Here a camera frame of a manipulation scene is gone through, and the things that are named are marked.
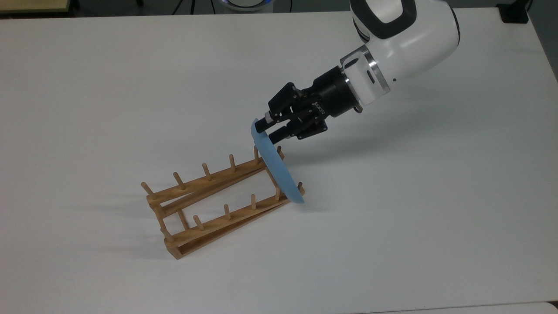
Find white robot base ring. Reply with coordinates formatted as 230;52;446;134
215;0;276;12

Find blue plastic plate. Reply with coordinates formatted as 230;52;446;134
250;117;305;205

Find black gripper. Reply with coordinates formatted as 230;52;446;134
255;65;363;145

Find brown wooden board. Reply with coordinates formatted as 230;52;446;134
0;0;71;14

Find wooden plate rack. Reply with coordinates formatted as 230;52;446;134
141;146;306;260

